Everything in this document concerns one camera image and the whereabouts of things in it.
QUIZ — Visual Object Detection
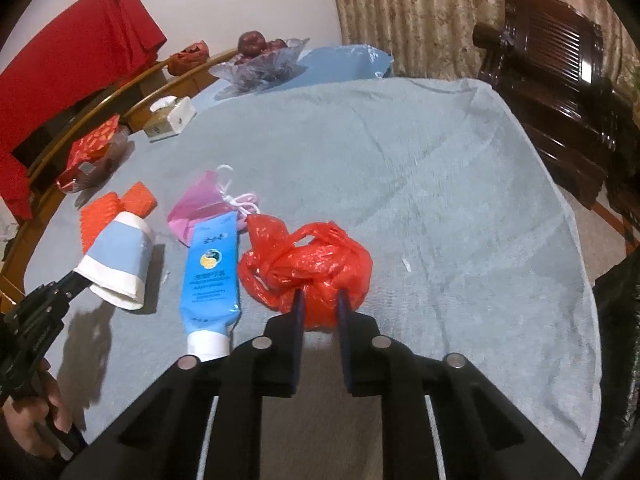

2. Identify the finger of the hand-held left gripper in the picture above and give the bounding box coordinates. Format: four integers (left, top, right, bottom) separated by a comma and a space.
30, 269, 96, 313

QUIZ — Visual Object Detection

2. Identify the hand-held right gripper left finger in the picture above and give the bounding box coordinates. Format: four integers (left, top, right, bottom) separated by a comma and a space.
60, 291, 306, 480

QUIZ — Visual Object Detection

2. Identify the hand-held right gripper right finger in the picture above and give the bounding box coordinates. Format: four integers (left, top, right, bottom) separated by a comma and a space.
337, 290, 583, 480

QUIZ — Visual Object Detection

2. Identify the red plastic bag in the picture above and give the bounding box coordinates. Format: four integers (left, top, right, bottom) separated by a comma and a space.
237, 214, 374, 331

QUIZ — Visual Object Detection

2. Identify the blue and white paper cup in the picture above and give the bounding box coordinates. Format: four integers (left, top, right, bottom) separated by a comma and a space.
73, 212, 156, 311

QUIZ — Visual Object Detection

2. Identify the blue tube with white cap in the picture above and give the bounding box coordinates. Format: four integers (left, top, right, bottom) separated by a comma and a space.
182, 211, 242, 363

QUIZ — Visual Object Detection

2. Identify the pink face mask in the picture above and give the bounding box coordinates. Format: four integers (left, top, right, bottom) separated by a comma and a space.
166, 164, 261, 247

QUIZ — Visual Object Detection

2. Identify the person's left hand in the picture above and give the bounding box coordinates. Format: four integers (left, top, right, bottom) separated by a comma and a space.
0, 357, 73, 461

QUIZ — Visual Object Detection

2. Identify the gold tissue box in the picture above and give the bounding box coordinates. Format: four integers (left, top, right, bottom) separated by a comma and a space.
142, 96, 196, 140

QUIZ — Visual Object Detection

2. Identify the red cloth cover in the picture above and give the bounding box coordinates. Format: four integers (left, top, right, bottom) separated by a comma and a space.
0, 0, 167, 221

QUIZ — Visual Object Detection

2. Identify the glass fruit bowl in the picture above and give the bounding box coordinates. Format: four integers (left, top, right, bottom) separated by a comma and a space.
207, 37, 311, 96

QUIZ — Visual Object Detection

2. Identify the red bag with dark print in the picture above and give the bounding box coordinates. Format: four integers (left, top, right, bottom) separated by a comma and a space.
167, 40, 210, 76

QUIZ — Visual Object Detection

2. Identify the pile of red apples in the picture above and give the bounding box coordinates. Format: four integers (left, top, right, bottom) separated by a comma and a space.
236, 31, 288, 63

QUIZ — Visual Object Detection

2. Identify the beige floral curtain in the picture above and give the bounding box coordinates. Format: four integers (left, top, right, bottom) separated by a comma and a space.
327, 0, 640, 91

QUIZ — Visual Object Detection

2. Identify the dark wooden armchair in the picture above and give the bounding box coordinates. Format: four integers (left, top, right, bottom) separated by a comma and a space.
472, 0, 640, 208

